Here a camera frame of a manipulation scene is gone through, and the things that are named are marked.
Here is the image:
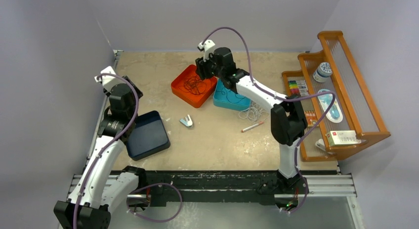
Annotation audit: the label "black cable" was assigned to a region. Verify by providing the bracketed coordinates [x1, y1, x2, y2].
[217, 88, 246, 105]

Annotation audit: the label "blue blister pack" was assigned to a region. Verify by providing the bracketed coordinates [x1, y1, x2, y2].
[316, 88, 344, 123]

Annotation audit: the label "white orange marker pen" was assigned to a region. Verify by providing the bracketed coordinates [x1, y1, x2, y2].
[241, 121, 265, 133]

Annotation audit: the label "teal plastic tray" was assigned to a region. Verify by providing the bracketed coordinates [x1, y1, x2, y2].
[213, 80, 251, 111]

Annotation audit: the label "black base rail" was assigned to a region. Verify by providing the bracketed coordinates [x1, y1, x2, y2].
[122, 167, 309, 209]

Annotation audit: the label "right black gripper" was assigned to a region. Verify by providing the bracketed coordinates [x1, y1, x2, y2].
[196, 51, 225, 82]

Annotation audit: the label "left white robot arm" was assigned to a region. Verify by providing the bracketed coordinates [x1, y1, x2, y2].
[53, 74, 143, 229]

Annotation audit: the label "aluminium frame rails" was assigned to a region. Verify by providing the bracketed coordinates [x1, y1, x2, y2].
[57, 174, 365, 229]

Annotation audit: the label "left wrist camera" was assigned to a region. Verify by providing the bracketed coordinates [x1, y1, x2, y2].
[94, 66, 119, 87]

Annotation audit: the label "dark blue plastic tray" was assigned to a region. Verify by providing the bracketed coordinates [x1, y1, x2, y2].
[126, 110, 171, 161]

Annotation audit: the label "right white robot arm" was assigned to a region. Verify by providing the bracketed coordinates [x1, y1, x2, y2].
[195, 45, 308, 193]

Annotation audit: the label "white stapler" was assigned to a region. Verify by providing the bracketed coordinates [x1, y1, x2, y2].
[315, 139, 331, 154]

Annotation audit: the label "coloured marker set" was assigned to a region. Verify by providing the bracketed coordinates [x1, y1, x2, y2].
[288, 80, 309, 97]

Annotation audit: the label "blue white jar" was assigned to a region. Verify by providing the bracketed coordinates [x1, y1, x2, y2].
[313, 62, 333, 83]

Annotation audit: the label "tangled cable pile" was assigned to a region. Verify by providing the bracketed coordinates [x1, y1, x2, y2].
[238, 102, 271, 123]

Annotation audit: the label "small white stapler remover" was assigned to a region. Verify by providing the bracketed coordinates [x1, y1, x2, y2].
[179, 114, 193, 128]

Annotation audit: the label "orange plastic tray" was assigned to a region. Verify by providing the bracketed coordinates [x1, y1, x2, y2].
[170, 64, 218, 108]

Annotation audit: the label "wooden shelf rack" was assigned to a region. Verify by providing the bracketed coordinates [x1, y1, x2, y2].
[282, 31, 391, 162]

